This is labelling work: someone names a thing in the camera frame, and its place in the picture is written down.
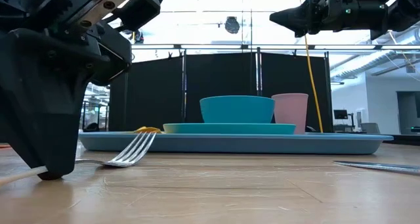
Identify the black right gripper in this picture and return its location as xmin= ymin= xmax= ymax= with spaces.
xmin=269 ymin=0 xmax=390 ymax=40

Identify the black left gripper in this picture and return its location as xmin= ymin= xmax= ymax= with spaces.
xmin=0 ymin=0 xmax=161 ymax=181

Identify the yellow cloth napkin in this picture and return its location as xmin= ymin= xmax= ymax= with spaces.
xmin=133 ymin=125 xmax=163 ymax=135

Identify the fork with orange handle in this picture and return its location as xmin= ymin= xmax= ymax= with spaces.
xmin=0 ymin=131 xmax=158 ymax=187

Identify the pink cup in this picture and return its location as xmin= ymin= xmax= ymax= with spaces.
xmin=271 ymin=93 xmax=309 ymax=135

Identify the teal blue bowl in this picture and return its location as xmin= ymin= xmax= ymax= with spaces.
xmin=199 ymin=95 xmax=276 ymax=124

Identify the teal plate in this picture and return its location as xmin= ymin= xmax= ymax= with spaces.
xmin=162 ymin=122 xmax=297 ymax=135

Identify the blue plastic tray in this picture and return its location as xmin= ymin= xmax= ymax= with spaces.
xmin=77 ymin=131 xmax=394 ymax=155

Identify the knife with yellow handle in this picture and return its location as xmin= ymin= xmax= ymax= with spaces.
xmin=332 ymin=160 xmax=420 ymax=177

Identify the black partition screen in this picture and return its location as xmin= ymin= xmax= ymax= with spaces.
xmin=108 ymin=51 xmax=334 ymax=133

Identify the small black monitor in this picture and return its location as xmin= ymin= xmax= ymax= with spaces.
xmin=333 ymin=109 xmax=349 ymax=121

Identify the grey chair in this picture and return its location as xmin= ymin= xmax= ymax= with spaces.
xmin=360 ymin=122 xmax=382 ymax=135

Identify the yellow cable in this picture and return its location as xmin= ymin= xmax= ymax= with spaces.
xmin=297 ymin=0 xmax=325 ymax=134

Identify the black rig frame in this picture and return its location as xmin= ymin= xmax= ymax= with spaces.
xmin=131 ymin=43 xmax=420 ymax=51

